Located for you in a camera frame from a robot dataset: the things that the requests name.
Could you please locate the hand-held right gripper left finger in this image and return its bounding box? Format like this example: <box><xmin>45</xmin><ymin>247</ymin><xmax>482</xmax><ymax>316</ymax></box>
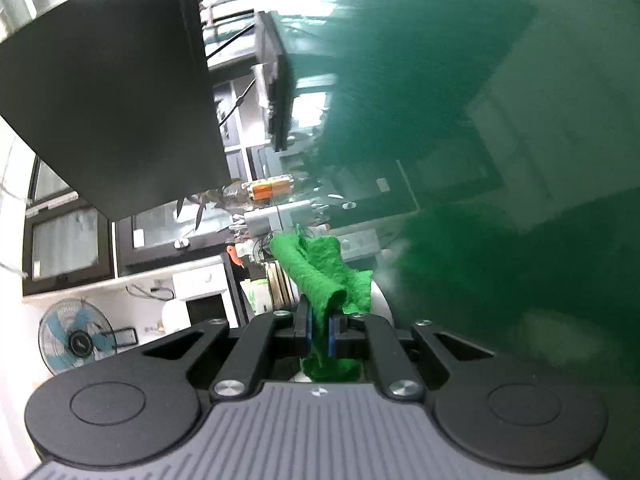
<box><xmin>142</xmin><ymin>296</ymin><xmax>315</xmax><ymax>403</ymax></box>

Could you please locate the black framed window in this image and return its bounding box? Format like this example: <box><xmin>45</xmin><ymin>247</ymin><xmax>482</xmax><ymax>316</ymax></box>
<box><xmin>22</xmin><ymin>155</ymin><xmax>118</xmax><ymax>296</ymax></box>
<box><xmin>115</xmin><ymin>200</ymin><xmax>241</xmax><ymax>278</ymax></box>

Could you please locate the green scouring pad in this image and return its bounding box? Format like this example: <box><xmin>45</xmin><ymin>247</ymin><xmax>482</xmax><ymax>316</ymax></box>
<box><xmin>270</xmin><ymin>224</ymin><xmax>375</xmax><ymax>382</ymax></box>

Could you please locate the green tissue pack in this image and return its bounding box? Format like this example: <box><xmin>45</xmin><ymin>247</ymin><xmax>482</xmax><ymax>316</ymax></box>
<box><xmin>240</xmin><ymin>280</ymin><xmax>273</xmax><ymax>318</ymax></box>

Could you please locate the orange bottle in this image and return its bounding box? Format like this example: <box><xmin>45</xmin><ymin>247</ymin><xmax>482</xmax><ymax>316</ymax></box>
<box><xmin>247</xmin><ymin>176</ymin><xmax>293</xmax><ymax>202</ymax></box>

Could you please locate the grey laptop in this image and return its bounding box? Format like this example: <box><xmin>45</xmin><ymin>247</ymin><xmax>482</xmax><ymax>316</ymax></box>
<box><xmin>252</xmin><ymin>10</ymin><xmax>297</xmax><ymax>153</ymax></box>

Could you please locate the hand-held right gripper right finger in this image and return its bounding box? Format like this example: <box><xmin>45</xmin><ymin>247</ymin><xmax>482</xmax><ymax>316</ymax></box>
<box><xmin>327</xmin><ymin>312</ymin><xmax>497</xmax><ymax>403</ymax></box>

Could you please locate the white microwave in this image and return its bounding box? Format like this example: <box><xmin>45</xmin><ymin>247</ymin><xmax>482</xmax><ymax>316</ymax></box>
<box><xmin>172</xmin><ymin>265</ymin><xmax>237</xmax><ymax>331</ymax></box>

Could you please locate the large black board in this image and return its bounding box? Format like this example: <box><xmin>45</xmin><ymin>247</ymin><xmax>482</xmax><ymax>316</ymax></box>
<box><xmin>0</xmin><ymin>0</ymin><xmax>232</xmax><ymax>222</ymax></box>

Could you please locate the white jug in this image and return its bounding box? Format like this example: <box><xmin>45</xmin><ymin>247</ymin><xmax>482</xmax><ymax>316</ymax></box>
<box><xmin>162</xmin><ymin>300</ymin><xmax>191</xmax><ymax>333</ymax></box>

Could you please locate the grey box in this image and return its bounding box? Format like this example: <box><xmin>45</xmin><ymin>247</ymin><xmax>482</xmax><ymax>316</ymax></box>
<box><xmin>244</xmin><ymin>207</ymin><xmax>286</xmax><ymax>235</ymax></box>

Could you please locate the black cable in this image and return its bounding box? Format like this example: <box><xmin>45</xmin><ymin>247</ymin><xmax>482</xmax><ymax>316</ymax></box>
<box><xmin>126</xmin><ymin>284</ymin><xmax>173</xmax><ymax>302</ymax></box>

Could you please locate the white bowl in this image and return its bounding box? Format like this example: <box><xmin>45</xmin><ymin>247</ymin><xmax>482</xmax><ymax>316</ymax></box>
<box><xmin>369</xmin><ymin>280</ymin><xmax>397</xmax><ymax>328</ymax></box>

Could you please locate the standing fan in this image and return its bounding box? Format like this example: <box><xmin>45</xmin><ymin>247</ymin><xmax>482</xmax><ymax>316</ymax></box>
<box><xmin>39</xmin><ymin>297</ymin><xmax>118</xmax><ymax>376</ymax></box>

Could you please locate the potted plant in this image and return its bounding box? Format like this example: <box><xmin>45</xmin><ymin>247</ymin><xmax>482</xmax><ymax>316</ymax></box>
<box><xmin>175</xmin><ymin>187</ymin><xmax>241</xmax><ymax>231</ymax></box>

